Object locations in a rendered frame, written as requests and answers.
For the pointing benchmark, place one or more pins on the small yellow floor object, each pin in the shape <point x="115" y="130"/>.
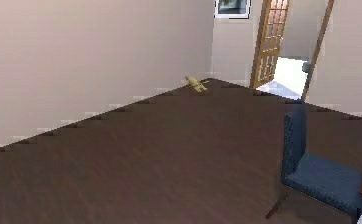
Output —
<point x="196" y="83"/>

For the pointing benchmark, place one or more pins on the wooden glass-paned room door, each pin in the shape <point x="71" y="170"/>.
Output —
<point x="268" y="43"/>

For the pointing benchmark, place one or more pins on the blue upholstered chair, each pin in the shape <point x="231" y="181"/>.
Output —
<point x="317" y="178"/>

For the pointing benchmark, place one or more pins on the white framed wall picture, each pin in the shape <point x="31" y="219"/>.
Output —
<point x="232" y="7"/>

